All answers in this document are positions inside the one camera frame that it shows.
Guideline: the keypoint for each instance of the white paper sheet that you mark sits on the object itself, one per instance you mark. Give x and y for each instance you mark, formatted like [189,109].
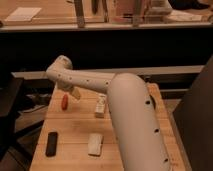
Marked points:
[23,14]

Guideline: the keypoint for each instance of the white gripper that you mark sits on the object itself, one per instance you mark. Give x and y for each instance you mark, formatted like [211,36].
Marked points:
[74,92]

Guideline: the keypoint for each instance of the black rectangular device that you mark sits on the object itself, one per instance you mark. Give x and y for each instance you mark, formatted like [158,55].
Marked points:
[51,144]

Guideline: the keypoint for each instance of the green bowl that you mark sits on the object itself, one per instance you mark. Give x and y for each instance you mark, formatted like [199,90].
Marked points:
[153,101]

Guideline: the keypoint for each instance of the white sponge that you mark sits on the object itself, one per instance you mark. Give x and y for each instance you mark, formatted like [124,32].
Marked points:
[95,144]

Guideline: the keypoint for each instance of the white bottle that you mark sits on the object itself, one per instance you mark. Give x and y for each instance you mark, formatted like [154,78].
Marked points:
[100,106]

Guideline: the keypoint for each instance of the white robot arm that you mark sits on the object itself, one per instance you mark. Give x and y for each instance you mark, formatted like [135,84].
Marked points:
[132,113]

